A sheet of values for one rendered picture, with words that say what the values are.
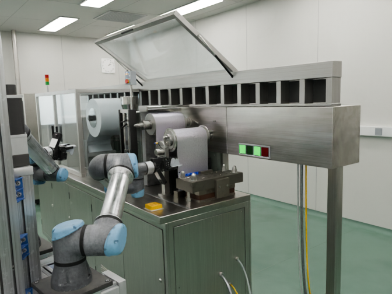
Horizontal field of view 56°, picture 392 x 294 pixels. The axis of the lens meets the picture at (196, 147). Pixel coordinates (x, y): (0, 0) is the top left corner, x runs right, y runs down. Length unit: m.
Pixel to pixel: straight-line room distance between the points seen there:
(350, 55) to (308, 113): 2.64
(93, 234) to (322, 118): 1.17
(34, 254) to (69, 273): 0.24
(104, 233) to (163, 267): 0.73
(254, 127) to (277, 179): 3.09
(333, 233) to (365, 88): 2.52
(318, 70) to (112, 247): 1.23
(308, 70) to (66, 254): 1.37
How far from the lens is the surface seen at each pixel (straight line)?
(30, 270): 1.68
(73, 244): 1.44
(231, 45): 5.75
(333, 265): 2.22
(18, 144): 1.58
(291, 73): 1.99
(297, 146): 1.98
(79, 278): 1.49
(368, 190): 4.50
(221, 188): 2.19
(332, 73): 1.86
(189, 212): 2.02
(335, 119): 1.87
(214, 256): 2.23
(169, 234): 1.98
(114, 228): 1.41
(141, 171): 2.07
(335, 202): 2.10
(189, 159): 2.29
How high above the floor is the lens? 1.49
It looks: 7 degrees down
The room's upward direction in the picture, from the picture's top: 2 degrees counter-clockwise
